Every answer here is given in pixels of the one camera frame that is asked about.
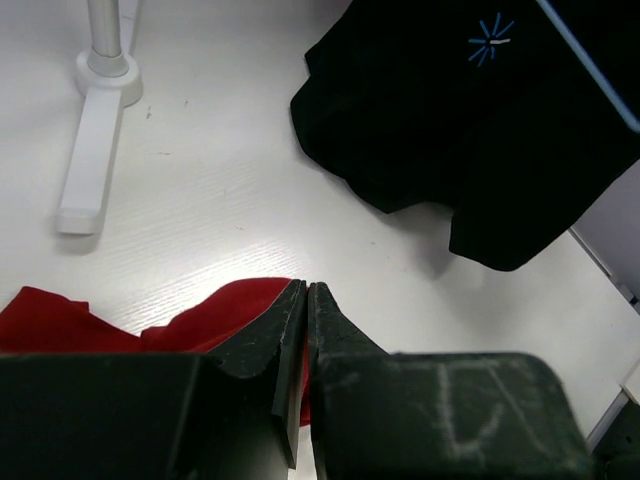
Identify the black t shirt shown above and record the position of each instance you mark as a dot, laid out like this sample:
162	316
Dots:
479	106

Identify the blue wire hanger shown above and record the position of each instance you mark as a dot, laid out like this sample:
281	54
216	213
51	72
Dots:
627	114

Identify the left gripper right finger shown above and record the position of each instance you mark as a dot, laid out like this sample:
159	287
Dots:
376	415

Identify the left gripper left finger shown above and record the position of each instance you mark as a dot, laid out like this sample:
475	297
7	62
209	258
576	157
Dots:
233	412

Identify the red t shirt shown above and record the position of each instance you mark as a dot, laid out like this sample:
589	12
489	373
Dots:
38	321

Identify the white clothes rack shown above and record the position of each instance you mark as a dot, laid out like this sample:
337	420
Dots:
110	80

